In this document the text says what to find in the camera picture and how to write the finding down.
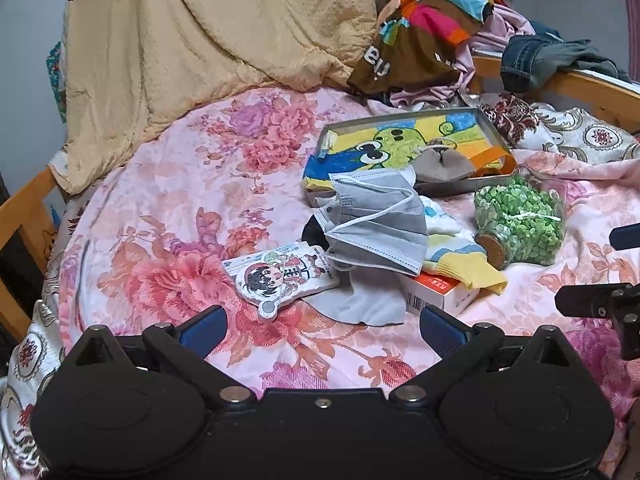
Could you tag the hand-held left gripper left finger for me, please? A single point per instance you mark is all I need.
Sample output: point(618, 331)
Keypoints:
point(205, 332)

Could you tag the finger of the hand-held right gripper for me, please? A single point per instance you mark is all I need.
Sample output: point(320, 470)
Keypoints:
point(590, 300)
point(627, 236)

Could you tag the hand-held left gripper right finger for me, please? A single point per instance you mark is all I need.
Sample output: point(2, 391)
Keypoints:
point(442, 332)

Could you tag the white fluffy sock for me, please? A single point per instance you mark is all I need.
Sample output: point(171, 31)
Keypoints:
point(440, 217)

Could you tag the metal tray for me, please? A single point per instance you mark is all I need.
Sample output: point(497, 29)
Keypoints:
point(450, 188)

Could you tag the red and white box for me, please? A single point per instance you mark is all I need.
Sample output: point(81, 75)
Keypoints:
point(440, 296)

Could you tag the yellow striped sock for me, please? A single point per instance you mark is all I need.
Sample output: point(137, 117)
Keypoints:
point(470, 270)

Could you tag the grey cloth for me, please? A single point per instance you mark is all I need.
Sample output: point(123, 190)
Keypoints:
point(370, 300)

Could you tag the cartoon character pouch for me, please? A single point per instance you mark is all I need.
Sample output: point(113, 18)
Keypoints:
point(280, 275)

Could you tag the glass jar of green stars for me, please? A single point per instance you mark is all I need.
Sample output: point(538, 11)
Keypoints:
point(520, 220)

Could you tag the grey face mask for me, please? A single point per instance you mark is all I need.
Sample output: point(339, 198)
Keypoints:
point(375, 230)

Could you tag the black cloth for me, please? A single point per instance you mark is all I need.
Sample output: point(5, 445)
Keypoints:
point(312, 232)

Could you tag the pink floral bedsheet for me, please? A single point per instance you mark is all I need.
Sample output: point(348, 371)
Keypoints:
point(175, 185)

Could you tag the taupe fabric pouch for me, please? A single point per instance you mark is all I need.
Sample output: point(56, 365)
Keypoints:
point(440, 165)

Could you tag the grey green garment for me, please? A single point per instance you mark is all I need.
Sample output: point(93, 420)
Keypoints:
point(590, 57)

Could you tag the cartoon print tote bag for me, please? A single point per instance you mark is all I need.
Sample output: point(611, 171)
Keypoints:
point(380, 145)

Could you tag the blue jeans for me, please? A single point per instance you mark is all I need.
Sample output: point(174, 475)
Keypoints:
point(530, 60)

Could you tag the pale pink cloth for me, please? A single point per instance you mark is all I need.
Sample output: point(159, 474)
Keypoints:
point(495, 25)

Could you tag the brown colourful striped garment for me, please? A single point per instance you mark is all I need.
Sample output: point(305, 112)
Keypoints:
point(415, 45)

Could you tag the tan quilt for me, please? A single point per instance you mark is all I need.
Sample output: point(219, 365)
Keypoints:
point(200, 35)

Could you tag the teal patterned cloth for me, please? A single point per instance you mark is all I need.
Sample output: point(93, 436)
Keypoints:
point(55, 70)

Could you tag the wooden bed frame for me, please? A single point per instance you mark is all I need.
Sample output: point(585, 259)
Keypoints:
point(25, 220)

